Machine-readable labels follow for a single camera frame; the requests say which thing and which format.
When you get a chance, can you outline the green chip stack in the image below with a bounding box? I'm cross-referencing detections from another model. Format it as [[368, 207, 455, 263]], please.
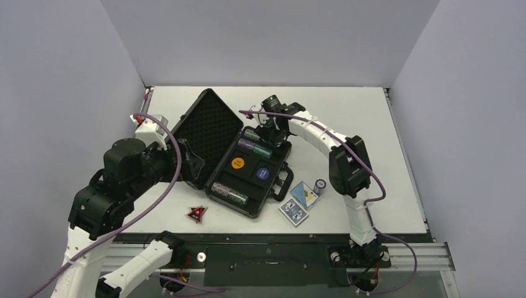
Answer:
[[252, 144, 273, 158]]

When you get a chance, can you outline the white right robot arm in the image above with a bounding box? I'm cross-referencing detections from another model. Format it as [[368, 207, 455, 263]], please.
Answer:
[[257, 95, 390, 268]]

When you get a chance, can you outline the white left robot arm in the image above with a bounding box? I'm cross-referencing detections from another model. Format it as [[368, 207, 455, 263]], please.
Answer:
[[52, 138, 205, 297]]

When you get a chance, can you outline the blue small blind button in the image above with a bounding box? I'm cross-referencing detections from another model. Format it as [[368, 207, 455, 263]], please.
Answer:
[[256, 167, 270, 180]]

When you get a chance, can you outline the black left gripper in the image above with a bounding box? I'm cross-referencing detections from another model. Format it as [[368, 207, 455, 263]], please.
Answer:
[[129, 137, 204, 198]]

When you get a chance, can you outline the black poker set case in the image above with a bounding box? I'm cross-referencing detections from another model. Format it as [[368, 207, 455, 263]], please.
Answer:
[[172, 88, 293, 219]]

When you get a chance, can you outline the orange big blind button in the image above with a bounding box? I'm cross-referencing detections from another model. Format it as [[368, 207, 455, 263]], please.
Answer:
[[231, 157, 245, 169]]

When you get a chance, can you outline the blue ace card box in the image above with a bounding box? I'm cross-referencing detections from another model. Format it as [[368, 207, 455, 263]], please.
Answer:
[[290, 181, 319, 209]]

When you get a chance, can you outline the blue patterned card deck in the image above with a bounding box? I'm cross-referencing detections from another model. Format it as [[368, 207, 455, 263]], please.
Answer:
[[279, 199, 309, 227]]

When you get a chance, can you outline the yellow-blue chip stack bottom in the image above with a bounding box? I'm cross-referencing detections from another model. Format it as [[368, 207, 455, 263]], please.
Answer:
[[228, 190, 249, 205]]

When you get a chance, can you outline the purple chip stack in case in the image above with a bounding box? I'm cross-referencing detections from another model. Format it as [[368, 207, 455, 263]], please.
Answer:
[[238, 138, 257, 151]]

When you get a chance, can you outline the purple 500 chip stack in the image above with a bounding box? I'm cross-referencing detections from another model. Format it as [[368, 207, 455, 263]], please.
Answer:
[[313, 179, 327, 196]]

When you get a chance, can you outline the triangular all in marker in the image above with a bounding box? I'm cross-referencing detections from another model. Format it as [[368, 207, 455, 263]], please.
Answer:
[[185, 205, 208, 225]]

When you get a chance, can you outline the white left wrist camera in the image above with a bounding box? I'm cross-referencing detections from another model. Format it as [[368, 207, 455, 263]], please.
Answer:
[[130, 115, 167, 150]]

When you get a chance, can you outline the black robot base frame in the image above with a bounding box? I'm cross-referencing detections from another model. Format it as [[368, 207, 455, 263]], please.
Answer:
[[159, 233, 438, 287]]

